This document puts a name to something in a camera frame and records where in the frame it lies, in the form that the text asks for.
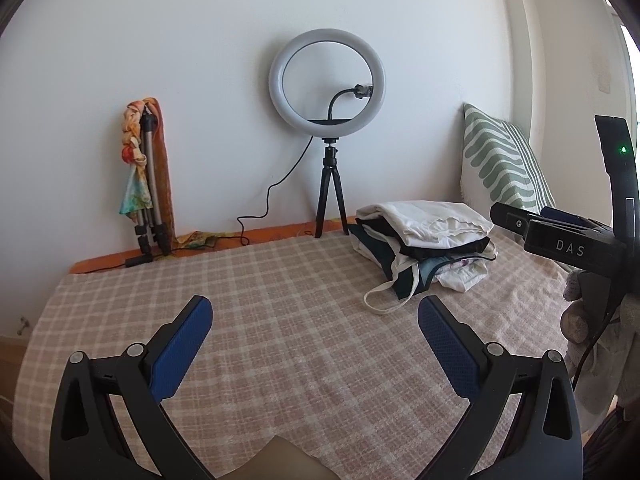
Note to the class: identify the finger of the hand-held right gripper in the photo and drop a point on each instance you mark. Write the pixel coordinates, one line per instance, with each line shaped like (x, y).
(565, 216)
(510, 220)

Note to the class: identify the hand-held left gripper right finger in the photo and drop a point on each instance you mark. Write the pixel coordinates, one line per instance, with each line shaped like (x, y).
(450, 350)

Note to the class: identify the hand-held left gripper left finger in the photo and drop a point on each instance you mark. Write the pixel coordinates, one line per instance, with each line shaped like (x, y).
(182, 350)

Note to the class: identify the white t-shirt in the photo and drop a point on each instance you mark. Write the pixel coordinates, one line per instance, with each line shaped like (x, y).
(430, 220)

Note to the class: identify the person's right hand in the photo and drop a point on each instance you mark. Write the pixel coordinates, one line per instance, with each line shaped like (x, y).
(575, 325)

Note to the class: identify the green striped pillow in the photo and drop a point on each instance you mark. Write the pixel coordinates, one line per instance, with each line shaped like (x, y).
(495, 160)

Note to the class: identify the black garment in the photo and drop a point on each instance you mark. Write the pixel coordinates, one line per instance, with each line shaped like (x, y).
(450, 250)

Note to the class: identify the white patterned garment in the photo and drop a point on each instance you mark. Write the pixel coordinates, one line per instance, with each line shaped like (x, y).
(465, 272)

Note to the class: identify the grey blue garment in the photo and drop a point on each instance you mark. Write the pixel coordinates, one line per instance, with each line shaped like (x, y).
(427, 274)

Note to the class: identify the beige plaid blanket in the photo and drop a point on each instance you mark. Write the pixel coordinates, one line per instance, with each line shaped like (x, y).
(300, 310)

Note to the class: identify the grey folded tripod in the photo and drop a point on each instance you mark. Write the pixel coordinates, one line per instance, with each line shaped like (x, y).
(150, 170)

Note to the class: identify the black mini tripod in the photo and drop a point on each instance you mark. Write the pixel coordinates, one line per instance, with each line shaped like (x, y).
(330, 180)

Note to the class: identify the colourful orange scarf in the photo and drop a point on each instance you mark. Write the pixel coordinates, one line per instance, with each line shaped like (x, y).
(162, 160)

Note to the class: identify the black gooseneck phone holder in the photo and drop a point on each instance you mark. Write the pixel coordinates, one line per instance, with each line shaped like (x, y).
(340, 95)

